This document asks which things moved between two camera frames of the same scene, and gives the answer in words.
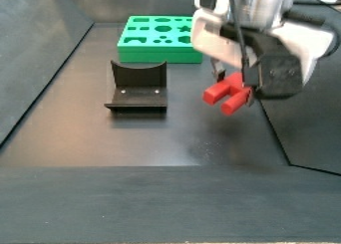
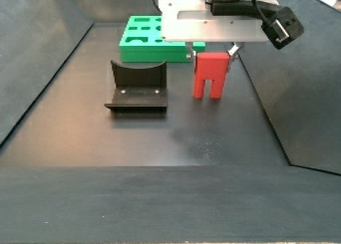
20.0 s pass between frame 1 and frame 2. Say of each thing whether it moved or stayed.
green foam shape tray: stayed
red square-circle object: moved
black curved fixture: stayed
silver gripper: moved
